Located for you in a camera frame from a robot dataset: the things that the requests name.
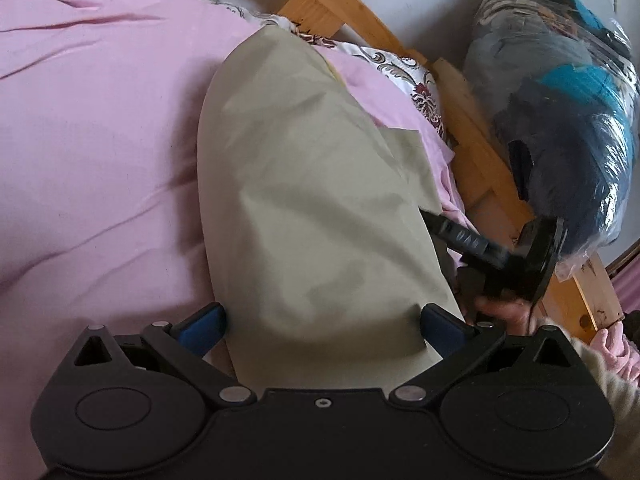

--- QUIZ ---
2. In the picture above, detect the floral satin pillow right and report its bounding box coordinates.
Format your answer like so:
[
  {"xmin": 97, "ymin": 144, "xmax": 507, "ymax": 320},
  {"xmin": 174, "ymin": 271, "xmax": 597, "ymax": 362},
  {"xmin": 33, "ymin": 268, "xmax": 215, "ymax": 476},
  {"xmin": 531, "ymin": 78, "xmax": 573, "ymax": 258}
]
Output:
[{"xmin": 205, "ymin": 0, "xmax": 448, "ymax": 142}]

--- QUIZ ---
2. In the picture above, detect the wooden bed headboard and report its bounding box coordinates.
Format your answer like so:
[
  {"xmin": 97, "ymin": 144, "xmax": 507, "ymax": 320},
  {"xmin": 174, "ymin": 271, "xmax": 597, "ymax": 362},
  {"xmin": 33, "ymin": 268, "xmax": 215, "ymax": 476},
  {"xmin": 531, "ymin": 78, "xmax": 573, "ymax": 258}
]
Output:
[{"xmin": 279, "ymin": 0, "xmax": 624, "ymax": 341}]

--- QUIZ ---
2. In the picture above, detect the plastic bag of clothes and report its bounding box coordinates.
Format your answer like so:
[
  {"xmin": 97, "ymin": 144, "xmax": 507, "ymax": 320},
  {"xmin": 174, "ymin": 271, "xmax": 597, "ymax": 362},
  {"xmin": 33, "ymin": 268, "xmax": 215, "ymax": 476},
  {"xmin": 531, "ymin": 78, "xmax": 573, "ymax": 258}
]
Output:
[{"xmin": 463, "ymin": 0, "xmax": 639, "ymax": 280}]

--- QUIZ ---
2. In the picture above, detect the pink bed sheet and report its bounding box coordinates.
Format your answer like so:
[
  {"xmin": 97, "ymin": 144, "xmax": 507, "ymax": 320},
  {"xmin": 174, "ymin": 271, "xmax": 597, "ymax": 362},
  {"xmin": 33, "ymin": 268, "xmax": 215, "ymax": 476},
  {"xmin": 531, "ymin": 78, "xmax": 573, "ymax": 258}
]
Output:
[{"xmin": 0, "ymin": 0, "xmax": 471, "ymax": 480}]

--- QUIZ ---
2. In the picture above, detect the person's right hand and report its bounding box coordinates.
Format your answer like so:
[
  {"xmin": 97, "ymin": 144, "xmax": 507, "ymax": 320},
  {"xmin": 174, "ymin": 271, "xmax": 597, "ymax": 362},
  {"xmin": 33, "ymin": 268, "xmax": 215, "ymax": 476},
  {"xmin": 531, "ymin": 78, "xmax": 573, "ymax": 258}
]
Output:
[{"xmin": 463, "ymin": 296, "xmax": 538, "ymax": 336}]

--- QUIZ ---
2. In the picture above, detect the cream fleece sleeve forearm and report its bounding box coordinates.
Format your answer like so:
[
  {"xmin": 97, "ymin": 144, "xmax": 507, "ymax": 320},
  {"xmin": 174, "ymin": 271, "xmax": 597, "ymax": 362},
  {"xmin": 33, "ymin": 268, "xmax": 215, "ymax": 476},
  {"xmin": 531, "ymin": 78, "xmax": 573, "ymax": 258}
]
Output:
[{"xmin": 558, "ymin": 322, "xmax": 639, "ymax": 479}]

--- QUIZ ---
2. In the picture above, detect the olive green garment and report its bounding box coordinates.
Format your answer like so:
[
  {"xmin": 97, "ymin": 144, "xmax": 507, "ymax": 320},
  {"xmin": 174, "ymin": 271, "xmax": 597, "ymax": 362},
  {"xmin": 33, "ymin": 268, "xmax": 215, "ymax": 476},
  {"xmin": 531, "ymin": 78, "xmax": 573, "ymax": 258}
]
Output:
[{"xmin": 198, "ymin": 26, "xmax": 459, "ymax": 391}]

